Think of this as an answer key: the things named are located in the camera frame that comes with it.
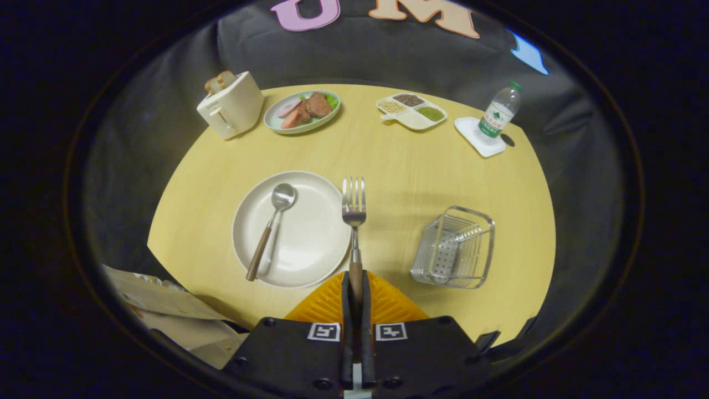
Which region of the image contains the pale green plate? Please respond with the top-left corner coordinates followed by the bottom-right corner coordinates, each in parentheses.
top-left (263, 90), bottom-right (341, 135)

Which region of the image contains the white toaster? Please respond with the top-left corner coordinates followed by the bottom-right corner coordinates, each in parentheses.
top-left (197, 71), bottom-right (265, 140)

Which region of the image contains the wooden handled metal spoon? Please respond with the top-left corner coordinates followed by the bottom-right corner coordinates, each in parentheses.
top-left (246, 183), bottom-right (297, 282)

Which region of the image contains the cardboard box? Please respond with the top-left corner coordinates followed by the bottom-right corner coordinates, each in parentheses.
top-left (102, 265), bottom-right (250, 370)

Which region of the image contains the white square coaster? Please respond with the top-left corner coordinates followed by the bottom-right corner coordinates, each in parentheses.
top-left (454, 116), bottom-right (507, 158)

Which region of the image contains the clear plastic water bottle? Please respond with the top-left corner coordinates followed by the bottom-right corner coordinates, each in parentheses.
top-left (477, 81), bottom-right (522, 141)

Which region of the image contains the white divided bean dish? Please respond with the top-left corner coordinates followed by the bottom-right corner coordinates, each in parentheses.
top-left (376, 93), bottom-right (448, 131)

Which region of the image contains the brown meat slice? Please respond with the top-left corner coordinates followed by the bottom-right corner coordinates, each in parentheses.
top-left (301, 92), bottom-right (333, 119)

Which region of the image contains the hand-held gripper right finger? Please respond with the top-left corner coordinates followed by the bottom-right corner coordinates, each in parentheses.
top-left (360, 270), bottom-right (495, 399)

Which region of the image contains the white round plate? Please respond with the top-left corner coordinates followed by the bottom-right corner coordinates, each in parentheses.
top-left (232, 171), bottom-right (352, 289)

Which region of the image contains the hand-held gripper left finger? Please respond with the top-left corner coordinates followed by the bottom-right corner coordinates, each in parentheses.
top-left (222, 270), bottom-right (355, 399)

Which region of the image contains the wooden handled metal fork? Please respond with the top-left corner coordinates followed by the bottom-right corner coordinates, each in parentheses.
top-left (341, 177), bottom-right (367, 319)

